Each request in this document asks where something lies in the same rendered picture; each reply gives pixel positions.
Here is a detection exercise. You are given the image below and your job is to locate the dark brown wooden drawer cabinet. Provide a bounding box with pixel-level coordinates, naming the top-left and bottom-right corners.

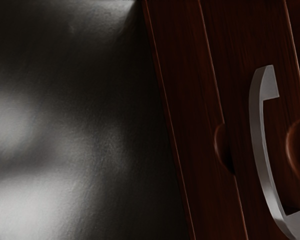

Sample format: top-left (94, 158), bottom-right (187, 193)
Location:
top-left (140, 0), bottom-right (300, 240)

